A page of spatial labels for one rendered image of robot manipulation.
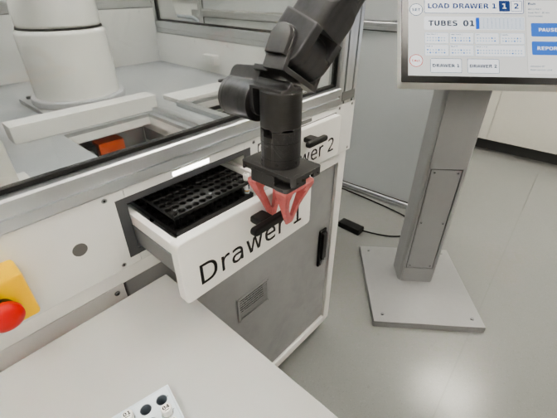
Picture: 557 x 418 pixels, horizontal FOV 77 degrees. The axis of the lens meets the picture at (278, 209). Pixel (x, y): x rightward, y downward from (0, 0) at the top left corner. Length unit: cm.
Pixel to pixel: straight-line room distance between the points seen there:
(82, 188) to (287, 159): 30
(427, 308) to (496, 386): 35
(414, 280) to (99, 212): 147
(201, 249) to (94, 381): 23
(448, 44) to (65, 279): 118
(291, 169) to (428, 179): 104
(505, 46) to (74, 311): 132
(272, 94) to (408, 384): 123
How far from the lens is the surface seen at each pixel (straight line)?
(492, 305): 190
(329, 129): 93
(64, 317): 69
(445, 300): 177
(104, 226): 62
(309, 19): 48
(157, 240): 58
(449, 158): 147
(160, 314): 63
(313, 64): 49
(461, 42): 132
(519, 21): 143
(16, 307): 55
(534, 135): 344
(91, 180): 58
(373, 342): 156
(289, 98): 46
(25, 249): 59
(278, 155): 49
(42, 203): 57
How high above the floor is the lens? 122
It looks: 33 degrees down
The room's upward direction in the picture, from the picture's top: straight up
